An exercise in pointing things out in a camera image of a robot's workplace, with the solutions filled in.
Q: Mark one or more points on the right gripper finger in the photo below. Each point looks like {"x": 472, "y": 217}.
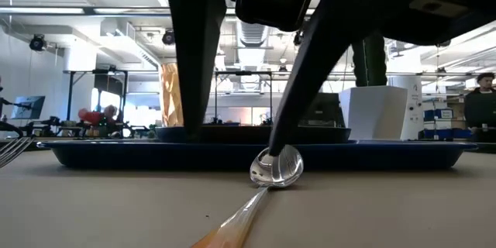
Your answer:
{"x": 310, "y": 66}
{"x": 197, "y": 46}

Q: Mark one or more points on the black round plate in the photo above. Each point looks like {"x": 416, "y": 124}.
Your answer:
{"x": 240, "y": 133}

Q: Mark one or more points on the blue plastic tray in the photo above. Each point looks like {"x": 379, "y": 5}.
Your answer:
{"x": 135, "y": 157}

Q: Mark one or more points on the black ceiling spotlight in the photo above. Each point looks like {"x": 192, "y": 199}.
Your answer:
{"x": 168, "y": 37}
{"x": 37, "y": 42}
{"x": 297, "y": 39}

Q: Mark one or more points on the black monitor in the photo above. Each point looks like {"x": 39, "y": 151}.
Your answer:
{"x": 328, "y": 110}

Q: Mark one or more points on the green cactus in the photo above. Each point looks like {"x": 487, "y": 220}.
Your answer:
{"x": 370, "y": 66}

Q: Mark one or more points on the white faceted plant pot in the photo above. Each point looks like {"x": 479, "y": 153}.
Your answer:
{"x": 374, "y": 114}

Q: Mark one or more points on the person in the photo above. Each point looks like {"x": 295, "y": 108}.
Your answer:
{"x": 480, "y": 108}
{"x": 95, "y": 117}

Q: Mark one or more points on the blue storage bin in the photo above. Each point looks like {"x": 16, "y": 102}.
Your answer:
{"x": 439, "y": 114}
{"x": 445, "y": 134}

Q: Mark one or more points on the tilted grey monitor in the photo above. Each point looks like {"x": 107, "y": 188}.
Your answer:
{"x": 29, "y": 106}

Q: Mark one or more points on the black metal workstation frame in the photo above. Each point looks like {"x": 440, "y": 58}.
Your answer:
{"x": 243, "y": 73}
{"x": 70, "y": 97}

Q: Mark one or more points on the silver ventilation duct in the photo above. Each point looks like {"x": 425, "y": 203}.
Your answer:
{"x": 252, "y": 33}

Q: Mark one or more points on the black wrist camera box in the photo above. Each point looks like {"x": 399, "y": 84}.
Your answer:
{"x": 271, "y": 0}

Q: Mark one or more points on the black aluminium rig frame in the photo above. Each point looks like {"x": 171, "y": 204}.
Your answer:
{"x": 89, "y": 11}

